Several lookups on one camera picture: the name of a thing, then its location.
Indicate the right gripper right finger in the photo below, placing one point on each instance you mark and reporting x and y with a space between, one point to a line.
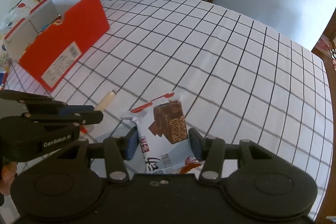
211 152

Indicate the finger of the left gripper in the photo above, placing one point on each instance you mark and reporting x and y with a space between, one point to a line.
17 103
85 118

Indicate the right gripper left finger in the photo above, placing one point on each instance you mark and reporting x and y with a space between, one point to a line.
116 151

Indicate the cream sausage stick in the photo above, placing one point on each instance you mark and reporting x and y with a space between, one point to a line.
105 102

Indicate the white chocolate wafer packet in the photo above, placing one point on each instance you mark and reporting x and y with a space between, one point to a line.
163 136

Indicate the person's left hand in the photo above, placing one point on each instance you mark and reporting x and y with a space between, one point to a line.
8 173

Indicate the red white cardboard box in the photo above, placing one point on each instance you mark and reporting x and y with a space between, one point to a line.
80 24

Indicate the black grid white tablecloth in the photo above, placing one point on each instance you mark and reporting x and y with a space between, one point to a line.
240 79

